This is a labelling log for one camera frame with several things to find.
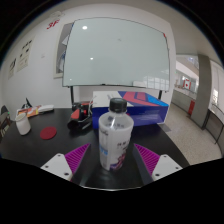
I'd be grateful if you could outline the round brown side table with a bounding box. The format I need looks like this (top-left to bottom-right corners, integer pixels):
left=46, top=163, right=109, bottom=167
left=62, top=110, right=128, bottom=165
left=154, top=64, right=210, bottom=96
left=0, top=111, right=12, bottom=139

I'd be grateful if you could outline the flat round red coaster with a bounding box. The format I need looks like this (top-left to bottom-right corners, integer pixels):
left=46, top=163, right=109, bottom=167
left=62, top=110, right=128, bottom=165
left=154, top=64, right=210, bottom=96
left=39, top=126, right=58, bottom=140

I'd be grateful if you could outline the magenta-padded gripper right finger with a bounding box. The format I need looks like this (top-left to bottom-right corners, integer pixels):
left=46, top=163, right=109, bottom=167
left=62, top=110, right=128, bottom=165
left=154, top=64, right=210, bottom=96
left=132, top=142, right=184, bottom=186

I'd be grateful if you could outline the black and red power tool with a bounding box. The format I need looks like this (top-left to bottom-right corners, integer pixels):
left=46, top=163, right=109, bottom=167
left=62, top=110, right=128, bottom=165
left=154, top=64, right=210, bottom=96
left=67, top=101, right=94, bottom=132

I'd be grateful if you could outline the flat white case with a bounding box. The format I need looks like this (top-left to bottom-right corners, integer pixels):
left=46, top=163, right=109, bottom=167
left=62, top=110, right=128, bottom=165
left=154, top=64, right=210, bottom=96
left=38, top=104, right=55, bottom=114

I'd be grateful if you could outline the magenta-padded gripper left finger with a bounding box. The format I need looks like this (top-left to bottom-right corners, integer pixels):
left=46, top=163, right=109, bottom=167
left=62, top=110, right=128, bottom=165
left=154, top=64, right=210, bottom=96
left=40, top=142, right=92, bottom=186

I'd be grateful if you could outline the large whiteboard on stand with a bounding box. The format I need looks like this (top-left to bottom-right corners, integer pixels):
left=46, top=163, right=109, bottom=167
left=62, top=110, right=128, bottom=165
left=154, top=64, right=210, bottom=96
left=62, top=17, right=171, bottom=108

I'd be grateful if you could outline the red and white banner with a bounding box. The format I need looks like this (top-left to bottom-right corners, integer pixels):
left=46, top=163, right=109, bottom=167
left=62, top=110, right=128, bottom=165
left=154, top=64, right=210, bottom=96
left=183, top=79, right=193, bottom=90

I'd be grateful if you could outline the blue and white cardboard box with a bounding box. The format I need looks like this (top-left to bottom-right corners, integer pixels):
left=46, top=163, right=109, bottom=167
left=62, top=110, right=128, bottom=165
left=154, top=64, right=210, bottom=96
left=91, top=90, right=170, bottom=129

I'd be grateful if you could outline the large white wall poster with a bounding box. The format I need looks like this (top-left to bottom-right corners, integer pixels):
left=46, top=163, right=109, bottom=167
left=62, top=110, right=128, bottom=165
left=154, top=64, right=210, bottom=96
left=16, top=38, right=34, bottom=73

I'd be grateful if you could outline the grey wall notice board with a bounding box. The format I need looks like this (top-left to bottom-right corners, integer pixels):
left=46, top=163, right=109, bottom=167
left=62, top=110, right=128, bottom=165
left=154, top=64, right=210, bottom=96
left=53, top=22, right=74, bottom=79

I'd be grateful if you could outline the small white wall poster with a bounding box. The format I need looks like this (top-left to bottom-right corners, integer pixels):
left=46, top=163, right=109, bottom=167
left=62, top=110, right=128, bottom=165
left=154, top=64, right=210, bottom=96
left=7, top=57, right=18, bottom=80

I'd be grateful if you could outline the white mug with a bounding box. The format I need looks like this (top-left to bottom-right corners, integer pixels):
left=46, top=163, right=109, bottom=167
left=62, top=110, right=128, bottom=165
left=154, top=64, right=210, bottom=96
left=14, top=112, right=32, bottom=136

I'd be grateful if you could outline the black pointed bag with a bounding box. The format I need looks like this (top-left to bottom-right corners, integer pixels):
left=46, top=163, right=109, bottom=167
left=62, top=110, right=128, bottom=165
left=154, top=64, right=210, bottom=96
left=21, top=97, right=33, bottom=110

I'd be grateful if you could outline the clear black-capped drink bottle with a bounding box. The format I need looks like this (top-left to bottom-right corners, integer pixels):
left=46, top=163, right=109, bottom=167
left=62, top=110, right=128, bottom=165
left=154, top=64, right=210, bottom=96
left=98, top=97, right=135, bottom=173

